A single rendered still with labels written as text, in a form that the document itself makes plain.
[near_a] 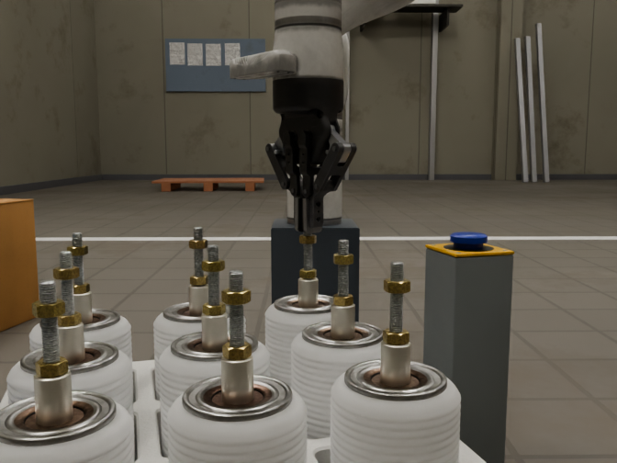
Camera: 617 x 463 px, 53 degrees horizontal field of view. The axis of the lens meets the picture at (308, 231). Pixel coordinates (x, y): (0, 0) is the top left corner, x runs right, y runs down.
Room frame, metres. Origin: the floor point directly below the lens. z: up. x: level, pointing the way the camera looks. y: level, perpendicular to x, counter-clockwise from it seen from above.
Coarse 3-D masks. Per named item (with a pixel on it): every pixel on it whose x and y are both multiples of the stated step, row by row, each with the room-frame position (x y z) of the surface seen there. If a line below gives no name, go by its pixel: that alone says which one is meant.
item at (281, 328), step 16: (272, 304) 0.68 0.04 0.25; (272, 320) 0.64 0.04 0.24; (288, 320) 0.63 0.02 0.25; (304, 320) 0.63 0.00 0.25; (320, 320) 0.63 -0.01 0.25; (272, 336) 0.64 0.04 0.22; (288, 336) 0.63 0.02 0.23; (272, 352) 0.64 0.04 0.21; (288, 352) 0.63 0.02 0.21; (272, 368) 0.65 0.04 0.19; (288, 368) 0.63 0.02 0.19; (288, 384) 0.63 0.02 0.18
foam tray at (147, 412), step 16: (144, 368) 0.67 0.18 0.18; (144, 384) 0.62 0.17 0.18; (144, 400) 0.58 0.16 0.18; (144, 416) 0.54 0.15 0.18; (160, 416) 0.56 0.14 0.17; (144, 432) 0.51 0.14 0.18; (160, 432) 0.56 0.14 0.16; (144, 448) 0.48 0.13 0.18; (160, 448) 0.48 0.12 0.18; (320, 448) 0.48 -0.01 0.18; (464, 448) 0.48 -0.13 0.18
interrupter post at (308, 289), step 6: (300, 282) 0.66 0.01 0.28; (306, 282) 0.66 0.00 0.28; (312, 282) 0.66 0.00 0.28; (318, 282) 0.67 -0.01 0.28; (300, 288) 0.66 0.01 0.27; (306, 288) 0.66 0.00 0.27; (312, 288) 0.66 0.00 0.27; (318, 288) 0.67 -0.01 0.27; (300, 294) 0.66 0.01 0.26; (306, 294) 0.66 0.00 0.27; (312, 294) 0.66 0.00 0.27; (318, 294) 0.67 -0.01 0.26; (300, 300) 0.66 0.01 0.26; (306, 300) 0.66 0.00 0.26; (312, 300) 0.66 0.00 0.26; (318, 300) 0.67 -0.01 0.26; (300, 306) 0.66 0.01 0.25; (306, 306) 0.66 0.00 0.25; (312, 306) 0.66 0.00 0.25
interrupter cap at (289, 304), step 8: (288, 296) 0.70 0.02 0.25; (296, 296) 0.70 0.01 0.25; (320, 296) 0.70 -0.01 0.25; (328, 296) 0.70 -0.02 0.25; (280, 304) 0.67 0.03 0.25; (288, 304) 0.67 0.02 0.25; (296, 304) 0.68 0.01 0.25; (320, 304) 0.68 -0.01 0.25; (328, 304) 0.67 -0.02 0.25; (288, 312) 0.64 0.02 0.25; (296, 312) 0.64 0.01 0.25; (304, 312) 0.63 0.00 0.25; (312, 312) 0.63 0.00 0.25; (320, 312) 0.64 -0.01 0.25
